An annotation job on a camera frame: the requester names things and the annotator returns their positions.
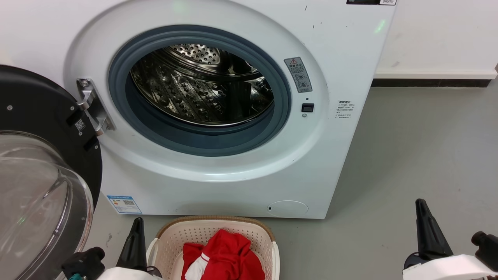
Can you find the blue energy label sticker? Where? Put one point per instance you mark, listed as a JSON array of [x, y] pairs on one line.
[[124, 204]]

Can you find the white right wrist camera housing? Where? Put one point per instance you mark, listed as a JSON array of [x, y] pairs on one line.
[[447, 270]]

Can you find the grey rubber door gasket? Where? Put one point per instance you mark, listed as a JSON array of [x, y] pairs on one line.
[[198, 144]]

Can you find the black door latch socket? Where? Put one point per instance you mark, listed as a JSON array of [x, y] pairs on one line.
[[307, 107]]

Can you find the cream perforated laundry basket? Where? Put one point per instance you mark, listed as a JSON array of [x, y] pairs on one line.
[[171, 241]]

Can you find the grey warning sticker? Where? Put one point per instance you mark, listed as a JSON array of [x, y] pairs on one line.
[[298, 75]]

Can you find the round white filter cover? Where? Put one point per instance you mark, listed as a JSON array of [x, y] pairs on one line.
[[288, 208]]

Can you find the red and white garment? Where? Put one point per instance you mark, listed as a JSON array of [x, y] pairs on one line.
[[229, 252]]

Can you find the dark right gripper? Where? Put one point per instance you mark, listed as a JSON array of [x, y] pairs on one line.
[[411, 261]]

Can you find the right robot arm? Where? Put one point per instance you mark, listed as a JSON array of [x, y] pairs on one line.
[[486, 245]]

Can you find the silver metal door hinge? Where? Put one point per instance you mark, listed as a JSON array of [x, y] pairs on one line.
[[93, 107]]

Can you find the stainless steel washing machine drum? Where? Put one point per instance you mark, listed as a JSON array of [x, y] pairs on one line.
[[194, 89]]

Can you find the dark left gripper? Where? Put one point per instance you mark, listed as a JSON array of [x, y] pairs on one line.
[[153, 270]]

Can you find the QR code sticker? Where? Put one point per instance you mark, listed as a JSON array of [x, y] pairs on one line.
[[80, 125]]

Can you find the black washer door with glass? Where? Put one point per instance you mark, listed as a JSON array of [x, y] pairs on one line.
[[35, 101]]

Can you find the white front-load washing machine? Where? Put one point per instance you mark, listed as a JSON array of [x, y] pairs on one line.
[[233, 194]]

